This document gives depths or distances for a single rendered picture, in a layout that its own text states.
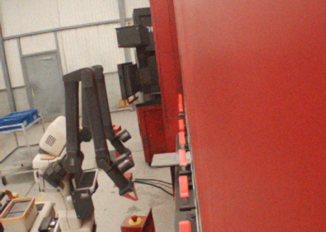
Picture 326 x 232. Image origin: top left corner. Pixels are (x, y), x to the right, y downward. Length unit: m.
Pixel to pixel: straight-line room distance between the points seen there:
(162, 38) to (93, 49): 6.20
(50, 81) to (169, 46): 6.68
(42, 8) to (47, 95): 2.71
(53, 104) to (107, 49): 2.48
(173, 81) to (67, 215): 1.48
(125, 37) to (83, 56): 5.97
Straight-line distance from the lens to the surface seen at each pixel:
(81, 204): 1.40
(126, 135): 1.57
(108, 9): 8.57
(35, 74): 8.86
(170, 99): 2.42
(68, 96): 1.11
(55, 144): 1.32
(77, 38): 8.55
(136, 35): 2.56
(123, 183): 1.20
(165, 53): 2.38
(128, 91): 2.61
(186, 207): 0.68
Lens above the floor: 1.64
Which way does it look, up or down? 13 degrees down
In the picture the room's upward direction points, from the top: 7 degrees counter-clockwise
